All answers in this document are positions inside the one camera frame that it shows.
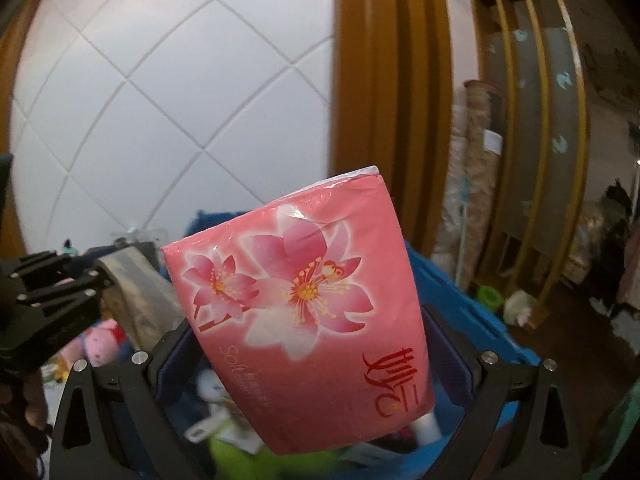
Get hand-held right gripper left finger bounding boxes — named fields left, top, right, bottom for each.
left=50, top=317, right=211, bottom=480

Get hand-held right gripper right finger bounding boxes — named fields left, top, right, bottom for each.
left=422, top=302, right=586, bottom=480

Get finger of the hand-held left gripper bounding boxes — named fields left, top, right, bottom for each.
left=10, top=265, right=115, bottom=357
left=0, top=249, right=74, bottom=294

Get blue plastic crate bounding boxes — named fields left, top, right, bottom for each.
left=182, top=209, right=547, bottom=480

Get beige printed pack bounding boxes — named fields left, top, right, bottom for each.
left=94, top=244, right=187, bottom=357

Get pink flowered tissue pack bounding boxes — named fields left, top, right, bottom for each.
left=161, top=165, right=436, bottom=457

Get person's left forearm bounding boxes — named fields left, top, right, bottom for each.
left=0, top=422, right=51, bottom=480

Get person's left hand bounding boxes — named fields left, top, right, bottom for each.
left=0, top=370, right=52, bottom=437

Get pink plush pig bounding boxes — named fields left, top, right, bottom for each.
left=62, top=316, right=127, bottom=367

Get green cup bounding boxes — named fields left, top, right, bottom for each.
left=475, top=285, right=504, bottom=312

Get white fluffy object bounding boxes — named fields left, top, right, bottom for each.
left=502, top=290, right=539, bottom=329

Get green soft item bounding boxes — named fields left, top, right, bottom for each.
left=207, top=425, right=282, bottom=480

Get rolled patterned carpet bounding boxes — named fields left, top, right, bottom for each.
left=462, top=79, right=504, bottom=287
left=432, top=104, right=471, bottom=282

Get green cloth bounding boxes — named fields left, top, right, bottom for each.
left=592, top=377, right=640, bottom=480

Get dark cloth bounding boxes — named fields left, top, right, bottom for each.
left=589, top=179, right=640, bottom=322

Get wooden slatted rack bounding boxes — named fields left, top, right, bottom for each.
left=465, top=0, right=592, bottom=330

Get wooden door frame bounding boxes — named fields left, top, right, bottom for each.
left=329, top=0, right=454, bottom=262
left=0, top=5, right=32, bottom=257

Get light blue broom handle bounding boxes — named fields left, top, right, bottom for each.
left=452, top=175, right=474, bottom=292

